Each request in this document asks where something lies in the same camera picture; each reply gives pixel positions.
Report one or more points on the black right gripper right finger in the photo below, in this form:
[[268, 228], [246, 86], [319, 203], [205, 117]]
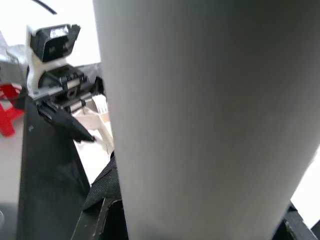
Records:
[[295, 230]]

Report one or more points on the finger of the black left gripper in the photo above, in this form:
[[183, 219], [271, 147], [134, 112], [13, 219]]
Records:
[[67, 125], [98, 85]]

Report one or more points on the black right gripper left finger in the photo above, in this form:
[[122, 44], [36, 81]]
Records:
[[105, 190]]

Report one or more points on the white plastic children table top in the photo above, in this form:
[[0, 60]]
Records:
[[92, 122]]

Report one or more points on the black tablecloth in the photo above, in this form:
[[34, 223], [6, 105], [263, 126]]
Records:
[[50, 175]]

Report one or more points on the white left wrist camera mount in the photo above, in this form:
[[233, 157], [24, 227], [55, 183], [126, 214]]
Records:
[[33, 72]]

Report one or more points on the red plastic frame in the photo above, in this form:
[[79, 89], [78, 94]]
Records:
[[10, 117]]

